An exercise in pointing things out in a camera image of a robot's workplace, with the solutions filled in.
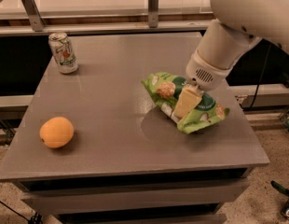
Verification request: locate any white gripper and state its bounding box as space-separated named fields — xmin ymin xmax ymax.
xmin=173 ymin=51 xmax=230 ymax=119

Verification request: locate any green rice chip bag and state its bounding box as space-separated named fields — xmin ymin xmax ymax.
xmin=142 ymin=72 xmax=229 ymax=134

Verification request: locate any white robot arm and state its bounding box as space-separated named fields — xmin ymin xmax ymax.
xmin=173 ymin=0 xmax=289 ymax=119

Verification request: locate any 7up soda can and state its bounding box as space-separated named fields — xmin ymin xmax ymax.
xmin=48 ymin=33 xmax=78 ymax=74

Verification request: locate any orange fruit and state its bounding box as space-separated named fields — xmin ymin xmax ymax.
xmin=39 ymin=117 xmax=74 ymax=148

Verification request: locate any grey table drawer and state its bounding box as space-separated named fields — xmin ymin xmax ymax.
xmin=21 ymin=178 xmax=249 ymax=215

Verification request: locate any middle metal bracket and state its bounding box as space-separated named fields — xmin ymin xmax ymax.
xmin=148 ymin=0 xmax=158 ymax=28

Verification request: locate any metal bracket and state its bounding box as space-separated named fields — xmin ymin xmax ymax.
xmin=21 ymin=0 xmax=45 ymax=32
xmin=148 ymin=0 xmax=158 ymax=28

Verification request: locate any green handled tool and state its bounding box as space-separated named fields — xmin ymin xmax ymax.
xmin=270 ymin=181 xmax=289 ymax=198

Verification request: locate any left metal bracket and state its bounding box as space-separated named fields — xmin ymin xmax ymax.
xmin=21 ymin=0 xmax=45 ymax=32

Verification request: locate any black cable on floor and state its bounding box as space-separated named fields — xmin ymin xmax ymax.
xmin=0 ymin=198 xmax=43 ymax=224

